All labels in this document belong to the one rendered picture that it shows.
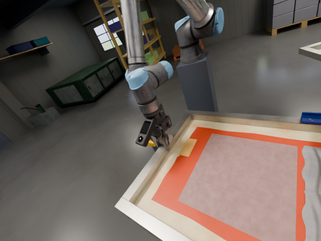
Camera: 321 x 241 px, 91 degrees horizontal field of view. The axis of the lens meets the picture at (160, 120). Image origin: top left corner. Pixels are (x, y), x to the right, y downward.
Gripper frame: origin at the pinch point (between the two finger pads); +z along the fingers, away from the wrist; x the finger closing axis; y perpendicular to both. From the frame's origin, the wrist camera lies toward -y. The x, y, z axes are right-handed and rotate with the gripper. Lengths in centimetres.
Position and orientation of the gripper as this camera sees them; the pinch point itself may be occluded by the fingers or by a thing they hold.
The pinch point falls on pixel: (163, 148)
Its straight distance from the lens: 71.8
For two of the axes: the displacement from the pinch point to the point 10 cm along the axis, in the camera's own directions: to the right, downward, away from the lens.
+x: -7.9, -1.0, 6.0
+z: 3.1, 7.9, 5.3
